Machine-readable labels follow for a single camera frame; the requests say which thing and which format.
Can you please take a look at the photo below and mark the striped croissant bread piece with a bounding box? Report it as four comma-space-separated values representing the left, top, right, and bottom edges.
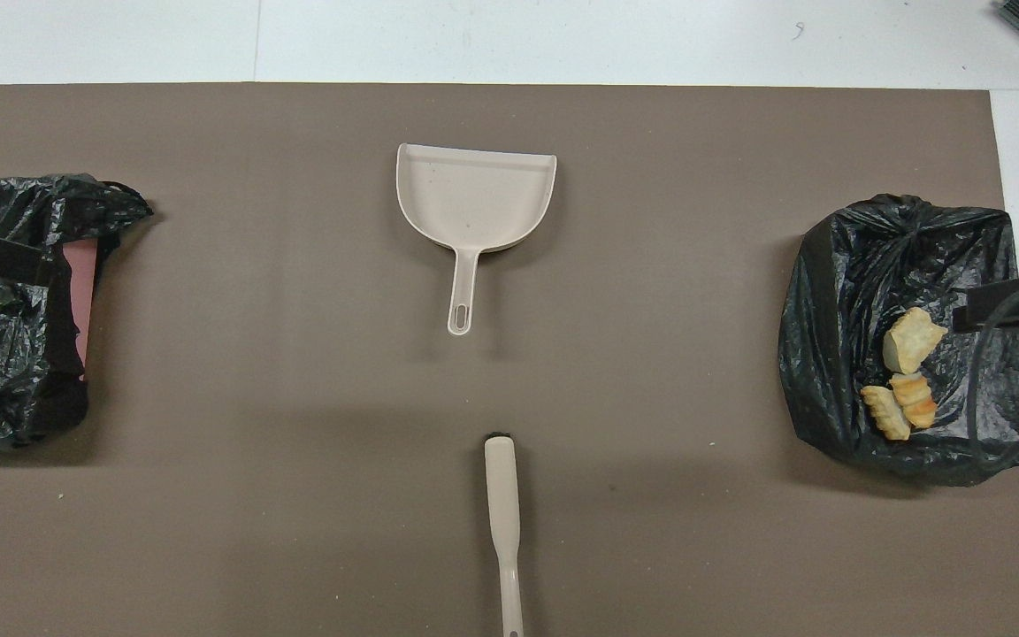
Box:
861, 385, 912, 441

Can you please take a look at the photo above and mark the orange crusted bread slice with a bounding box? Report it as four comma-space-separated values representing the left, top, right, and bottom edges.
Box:
890, 372, 939, 430

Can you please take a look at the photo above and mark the loose black trash bag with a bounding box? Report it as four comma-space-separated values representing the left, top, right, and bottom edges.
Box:
0, 174, 155, 446

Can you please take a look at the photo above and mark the beige hand brush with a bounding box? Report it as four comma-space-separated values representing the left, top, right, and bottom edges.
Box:
484, 434, 525, 637

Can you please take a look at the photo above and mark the pink bin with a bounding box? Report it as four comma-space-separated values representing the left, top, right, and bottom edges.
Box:
63, 241, 99, 381

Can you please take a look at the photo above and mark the taut black bag-lined bin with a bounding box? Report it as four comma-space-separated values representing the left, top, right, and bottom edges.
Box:
778, 195, 1019, 487

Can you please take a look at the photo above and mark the brown table mat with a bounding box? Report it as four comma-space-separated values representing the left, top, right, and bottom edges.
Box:
0, 82, 1019, 637

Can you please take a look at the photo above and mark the pale cream bread chunk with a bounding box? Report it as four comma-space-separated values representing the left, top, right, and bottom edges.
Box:
883, 307, 949, 374

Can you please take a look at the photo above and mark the beige plastic dustpan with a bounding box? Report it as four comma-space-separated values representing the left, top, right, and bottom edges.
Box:
395, 143, 558, 337

